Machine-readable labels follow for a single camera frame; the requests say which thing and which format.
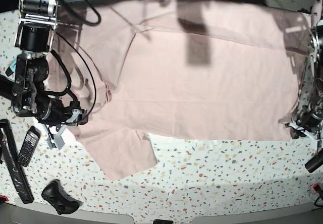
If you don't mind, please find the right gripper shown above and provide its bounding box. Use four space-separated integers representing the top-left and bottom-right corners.
37 99 88 127

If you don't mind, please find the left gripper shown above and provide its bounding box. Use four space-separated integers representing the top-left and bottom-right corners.
290 107 322 139

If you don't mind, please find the pink T-shirt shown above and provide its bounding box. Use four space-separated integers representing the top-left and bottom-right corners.
53 0 311 181

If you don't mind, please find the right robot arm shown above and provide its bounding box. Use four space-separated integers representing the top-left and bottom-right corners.
11 0 88 126

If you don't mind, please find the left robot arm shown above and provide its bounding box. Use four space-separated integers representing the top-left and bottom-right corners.
289 0 322 141

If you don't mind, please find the black cylindrical tool right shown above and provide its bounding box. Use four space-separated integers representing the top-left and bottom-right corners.
305 150 323 173

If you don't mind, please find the black remote control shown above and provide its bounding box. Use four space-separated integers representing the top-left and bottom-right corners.
18 126 41 167

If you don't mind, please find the small red black clip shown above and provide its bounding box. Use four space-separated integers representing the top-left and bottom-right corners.
312 183 322 192

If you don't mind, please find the long black bar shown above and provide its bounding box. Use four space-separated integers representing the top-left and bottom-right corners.
1 119 34 204

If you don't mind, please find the black game controller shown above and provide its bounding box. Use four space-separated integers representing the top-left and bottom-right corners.
41 179 82 215

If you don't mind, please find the black handheld device left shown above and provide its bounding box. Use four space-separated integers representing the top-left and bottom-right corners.
0 75 17 104

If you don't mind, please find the light blue highlighter marker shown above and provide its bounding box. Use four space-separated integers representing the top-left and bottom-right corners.
5 61 16 77

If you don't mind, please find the terrazzo pattern table cloth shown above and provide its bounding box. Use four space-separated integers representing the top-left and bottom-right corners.
0 0 323 222

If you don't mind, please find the red object bottom left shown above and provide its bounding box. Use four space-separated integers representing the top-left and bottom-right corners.
0 195 8 205

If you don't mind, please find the small black object bottom edge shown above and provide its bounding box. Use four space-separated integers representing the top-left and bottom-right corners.
153 219 174 224

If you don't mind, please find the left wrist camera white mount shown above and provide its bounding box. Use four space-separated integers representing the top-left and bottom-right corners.
285 122 322 150

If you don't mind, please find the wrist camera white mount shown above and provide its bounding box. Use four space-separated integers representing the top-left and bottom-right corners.
43 109 85 150
285 122 322 150

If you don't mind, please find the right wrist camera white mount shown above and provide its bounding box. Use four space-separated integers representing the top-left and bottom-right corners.
43 109 85 150

